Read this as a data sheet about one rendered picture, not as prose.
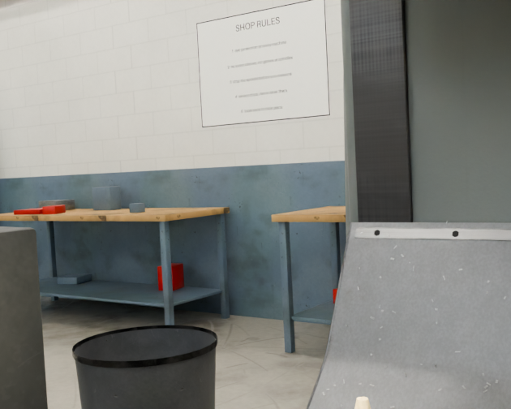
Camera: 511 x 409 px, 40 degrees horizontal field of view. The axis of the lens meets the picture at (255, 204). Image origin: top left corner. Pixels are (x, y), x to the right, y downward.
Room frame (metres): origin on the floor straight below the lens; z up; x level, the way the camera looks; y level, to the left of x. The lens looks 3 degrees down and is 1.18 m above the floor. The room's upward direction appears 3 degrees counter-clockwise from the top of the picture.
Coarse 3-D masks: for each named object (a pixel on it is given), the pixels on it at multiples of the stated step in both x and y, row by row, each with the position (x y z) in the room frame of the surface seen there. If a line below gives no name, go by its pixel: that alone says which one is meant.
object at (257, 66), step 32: (320, 0) 5.14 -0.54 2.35; (224, 32) 5.65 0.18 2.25; (256, 32) 5.47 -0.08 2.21; (288, 32) 5.31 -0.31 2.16; (320, 32) 5.15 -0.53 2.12; (224, 64) 5.66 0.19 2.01; (256, 64) 5.48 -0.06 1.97; (288, 64) 5.32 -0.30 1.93; (320, 64) 5.16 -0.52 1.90; (224, 96) 5.67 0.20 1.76; (256, 96) 5.49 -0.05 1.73; (288, 96) 5.32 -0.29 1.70; (320, 96) 5.16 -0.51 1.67
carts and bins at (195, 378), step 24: (96, 336) 2.44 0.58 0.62; (120, 336) 2.50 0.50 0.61; (144, 336) 2.53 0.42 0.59; (168, 336) 2.53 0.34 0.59; (192, 336) 2.49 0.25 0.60; (216, 336) 2.36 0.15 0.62; (96, 360) 2.10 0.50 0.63; (120, 360) 2.49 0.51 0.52; (144, 360) 2.07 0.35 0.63; (168, 360) 2.09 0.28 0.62; (192, 360) 2.15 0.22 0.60; (96, 384) 2.12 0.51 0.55; (120, 384) 2.09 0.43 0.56; (144, 384) 2.08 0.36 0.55; (168, 384) 2.10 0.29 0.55; (192, 384) 2.15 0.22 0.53; (96, 408) 2.13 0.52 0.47; (120, 408) 2.09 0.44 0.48; (144, 408) 2.09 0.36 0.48; (168, 408) 2.11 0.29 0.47; (192, 408) 2.16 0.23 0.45
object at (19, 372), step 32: (0, 256) 0.51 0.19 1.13; (32, 256) 0.53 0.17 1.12; (0, 288) 0.51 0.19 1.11; (32, 288) 0.53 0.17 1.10; (0, 320) 0.51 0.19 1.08; (32, 320) 0.52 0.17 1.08; (0, 352) 0.50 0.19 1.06; (32, 352) 0.52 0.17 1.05; (0, 384) 0.50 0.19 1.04; (32, 384) 0.52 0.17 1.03
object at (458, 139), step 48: (384, 0) 0.73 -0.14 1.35; (432, 0) 0.70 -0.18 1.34; (480, 0) 0.68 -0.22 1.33; (384, 48) 0.73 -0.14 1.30; (432, 48) 0.70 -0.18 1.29; (480, 48) 0.68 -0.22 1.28; (384, 96) 0.73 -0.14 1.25; (432, 96) 0.71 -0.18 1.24; (480, 96) 0.68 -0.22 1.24; (384, 144) 0.73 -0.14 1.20; (432, 144) 0.71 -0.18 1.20; (480, 144) 0.68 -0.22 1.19; (384, 192) 0.73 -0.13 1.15; (432, 192) 0.71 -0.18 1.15; (480, 192) 0.68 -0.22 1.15
